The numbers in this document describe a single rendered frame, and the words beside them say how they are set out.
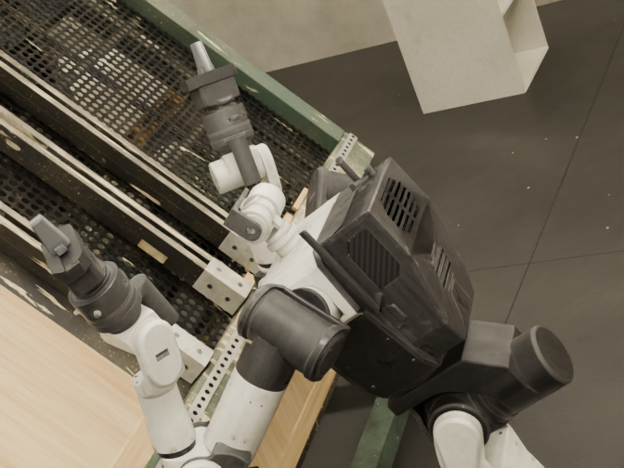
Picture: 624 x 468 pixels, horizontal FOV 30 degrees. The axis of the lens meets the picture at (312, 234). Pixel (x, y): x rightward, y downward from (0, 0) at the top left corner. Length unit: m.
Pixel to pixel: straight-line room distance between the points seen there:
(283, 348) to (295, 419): 1.71
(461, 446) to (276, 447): 1.36
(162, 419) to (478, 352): 0.55
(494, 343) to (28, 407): 0.98
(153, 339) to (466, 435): 0.60
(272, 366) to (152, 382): 0.18
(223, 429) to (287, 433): 1.56
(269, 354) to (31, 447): 0.76
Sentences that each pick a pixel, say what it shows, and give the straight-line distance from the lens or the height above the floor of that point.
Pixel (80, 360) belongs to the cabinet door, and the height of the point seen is 1.09.
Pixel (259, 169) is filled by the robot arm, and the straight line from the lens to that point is 2.28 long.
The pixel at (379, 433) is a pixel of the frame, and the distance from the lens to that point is 3.56.
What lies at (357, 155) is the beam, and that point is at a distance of 3.70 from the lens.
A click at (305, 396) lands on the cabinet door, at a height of 0.34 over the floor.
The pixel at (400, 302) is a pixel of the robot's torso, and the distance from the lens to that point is 1.91.
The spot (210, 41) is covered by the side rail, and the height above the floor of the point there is 1.33.
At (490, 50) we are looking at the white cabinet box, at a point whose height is 0.27.
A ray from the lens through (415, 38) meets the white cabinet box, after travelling 6.19.
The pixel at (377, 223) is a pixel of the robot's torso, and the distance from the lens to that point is 1.84.
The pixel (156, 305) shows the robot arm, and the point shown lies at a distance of 1.82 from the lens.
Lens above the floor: 2.14
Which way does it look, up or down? 23 degrees down
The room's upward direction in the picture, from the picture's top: 23 degrees counter-clockwise
